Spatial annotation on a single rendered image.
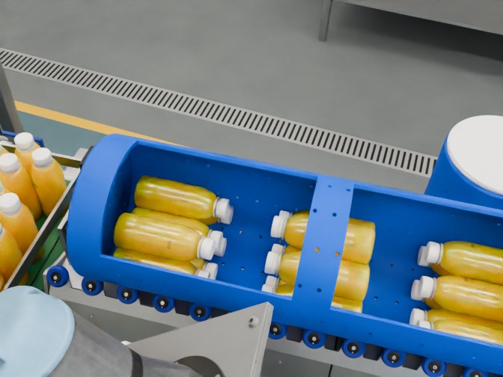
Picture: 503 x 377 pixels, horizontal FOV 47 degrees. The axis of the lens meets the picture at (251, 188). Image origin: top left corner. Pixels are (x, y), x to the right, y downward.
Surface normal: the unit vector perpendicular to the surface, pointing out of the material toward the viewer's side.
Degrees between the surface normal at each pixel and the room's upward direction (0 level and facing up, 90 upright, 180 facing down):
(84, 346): 47
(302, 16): 0
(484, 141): 0
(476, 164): 0
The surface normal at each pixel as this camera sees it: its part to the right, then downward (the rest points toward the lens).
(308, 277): -0.17, 0.20
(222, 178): -0.23, 0.69
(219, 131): 0.04, -0.68
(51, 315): 0.72, -0.63
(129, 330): -0.20, 0.44
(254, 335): -0.65, -0.61
